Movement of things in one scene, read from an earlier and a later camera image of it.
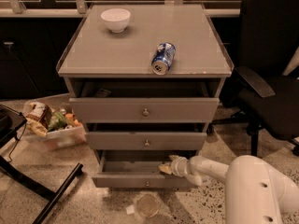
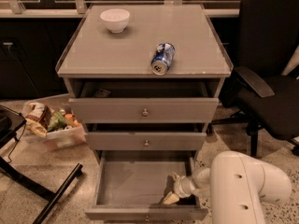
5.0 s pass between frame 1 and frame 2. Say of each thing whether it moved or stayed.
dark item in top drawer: stayed
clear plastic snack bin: stayed
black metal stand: stayed
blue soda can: stayed
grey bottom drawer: moved
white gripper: moved
